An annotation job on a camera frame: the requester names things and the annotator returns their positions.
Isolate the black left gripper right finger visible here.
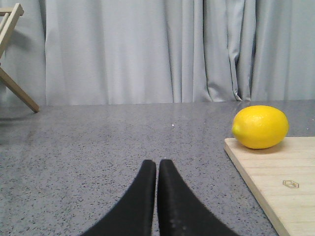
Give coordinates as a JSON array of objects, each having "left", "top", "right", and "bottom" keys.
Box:
[{"left": 157, "top": 159, "right": 237, "bottom": 236}]

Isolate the wooden folding stand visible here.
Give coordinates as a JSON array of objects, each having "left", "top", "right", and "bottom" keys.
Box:
[{"left": 0, "top": 3, "right": 40, "bottom": 113}]

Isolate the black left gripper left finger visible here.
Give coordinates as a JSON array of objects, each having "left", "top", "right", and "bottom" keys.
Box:
[{"left": 82, "top": 160, "right": 156, "bottom": 236}]

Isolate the light wooden cutting board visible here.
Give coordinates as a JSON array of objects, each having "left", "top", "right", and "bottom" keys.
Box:
[{"left": 224, "top": 137, "right": 315, "bottom": 236}]

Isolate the yellow lemon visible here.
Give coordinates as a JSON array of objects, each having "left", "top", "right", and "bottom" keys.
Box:
[{"left": 231, "top": 105, "right": 289, "bottom": 149}]

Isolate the grey curtain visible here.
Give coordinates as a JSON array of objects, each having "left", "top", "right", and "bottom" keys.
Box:
[{"left": 1, "top": 0, "right": 315, "bottom": 106}]

